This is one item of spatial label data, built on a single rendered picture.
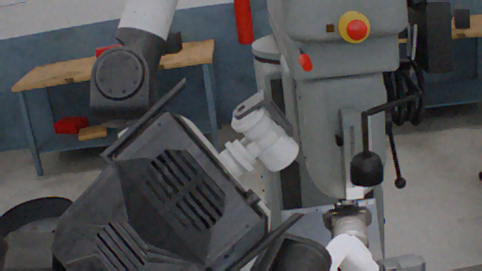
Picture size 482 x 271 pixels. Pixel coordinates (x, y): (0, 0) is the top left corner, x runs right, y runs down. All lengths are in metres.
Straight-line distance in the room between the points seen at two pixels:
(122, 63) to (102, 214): 0.25
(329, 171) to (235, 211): 0.60
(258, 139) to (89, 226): 0.32
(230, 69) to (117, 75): 4.77
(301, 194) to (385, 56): 0.77
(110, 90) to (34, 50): 5.05
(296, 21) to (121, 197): 0.50
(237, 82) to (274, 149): 4.75
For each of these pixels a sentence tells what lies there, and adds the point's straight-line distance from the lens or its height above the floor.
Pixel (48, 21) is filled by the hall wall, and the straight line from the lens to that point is 5.87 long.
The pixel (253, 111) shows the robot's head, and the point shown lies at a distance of 0.96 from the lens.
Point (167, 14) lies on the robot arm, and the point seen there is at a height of 1.84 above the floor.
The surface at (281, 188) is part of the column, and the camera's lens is 1.89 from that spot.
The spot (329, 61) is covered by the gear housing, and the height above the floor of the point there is 1.67.
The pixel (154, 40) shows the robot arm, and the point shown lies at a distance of 1.00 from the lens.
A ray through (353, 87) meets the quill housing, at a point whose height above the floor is 1.59.
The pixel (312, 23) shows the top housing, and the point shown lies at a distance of 1.12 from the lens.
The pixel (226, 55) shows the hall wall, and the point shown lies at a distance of 5.65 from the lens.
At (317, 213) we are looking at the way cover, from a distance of 1.92.
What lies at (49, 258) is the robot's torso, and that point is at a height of 1.51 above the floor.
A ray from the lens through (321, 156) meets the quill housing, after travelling 1.35.
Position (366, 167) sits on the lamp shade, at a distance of 1.19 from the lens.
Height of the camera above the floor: 1.99
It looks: 21 degrees down
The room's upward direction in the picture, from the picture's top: 7 degrees counter-clockwise
